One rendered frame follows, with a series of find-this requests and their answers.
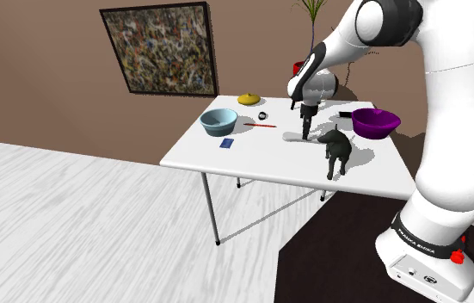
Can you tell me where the black dog figure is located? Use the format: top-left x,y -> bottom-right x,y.
317,123 -> 354,181

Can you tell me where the framed abstract wall picture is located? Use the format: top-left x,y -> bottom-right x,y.
98,1 -> 220,99

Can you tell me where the light blue bowl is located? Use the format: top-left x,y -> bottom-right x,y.
199,108 -> 239,138

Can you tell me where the white table with metal legs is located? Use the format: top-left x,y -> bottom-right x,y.
159,95 -> 418,247

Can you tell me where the purple bowl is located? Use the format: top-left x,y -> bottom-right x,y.
350,108 -> 402,141

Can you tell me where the dark robot stand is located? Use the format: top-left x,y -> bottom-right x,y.
274,190 -> 474,303

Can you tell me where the green plant in red pot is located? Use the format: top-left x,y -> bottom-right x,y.
291,0 -> 330,77

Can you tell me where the yellow round lid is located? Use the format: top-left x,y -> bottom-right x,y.
237,92 -> 262,107

